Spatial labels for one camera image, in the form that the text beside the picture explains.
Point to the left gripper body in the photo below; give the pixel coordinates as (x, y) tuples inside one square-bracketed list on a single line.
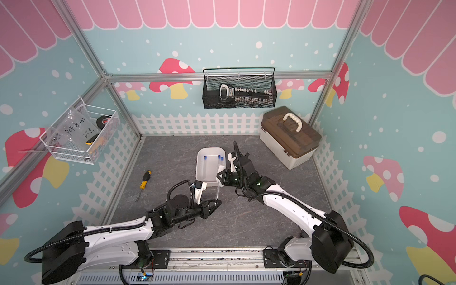
[(193, 211)]

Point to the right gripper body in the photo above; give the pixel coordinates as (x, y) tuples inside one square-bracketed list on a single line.
[(233, 180)]

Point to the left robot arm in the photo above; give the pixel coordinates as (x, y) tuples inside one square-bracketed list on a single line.
[(78, 247)]

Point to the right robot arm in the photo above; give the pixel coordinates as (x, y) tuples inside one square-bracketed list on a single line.
[(328, 242)]

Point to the white plastic tray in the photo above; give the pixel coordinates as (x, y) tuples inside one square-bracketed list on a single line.
[(212, 154)]

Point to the yellow black screwdriver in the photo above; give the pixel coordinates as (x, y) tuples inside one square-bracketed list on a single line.
[(145, 179)]

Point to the brown lid storage box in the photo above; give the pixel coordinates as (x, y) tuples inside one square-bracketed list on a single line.
[(288, 137)]

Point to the socket set in basket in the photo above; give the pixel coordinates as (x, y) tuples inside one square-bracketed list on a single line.
[(244, 98)]

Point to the black tape roll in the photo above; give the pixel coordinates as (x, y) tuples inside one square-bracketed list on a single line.
[(102, 121)]

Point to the clear labelled plastic bag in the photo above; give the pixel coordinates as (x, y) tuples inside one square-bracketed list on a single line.
[(74, 129)]

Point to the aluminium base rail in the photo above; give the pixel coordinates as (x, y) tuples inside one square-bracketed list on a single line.
[(221, 266)]

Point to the black wire wall basket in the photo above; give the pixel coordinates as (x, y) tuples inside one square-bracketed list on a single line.
[(260, 78)]

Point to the white wire wall basket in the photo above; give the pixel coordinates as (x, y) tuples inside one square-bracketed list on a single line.
[(78, 156)]

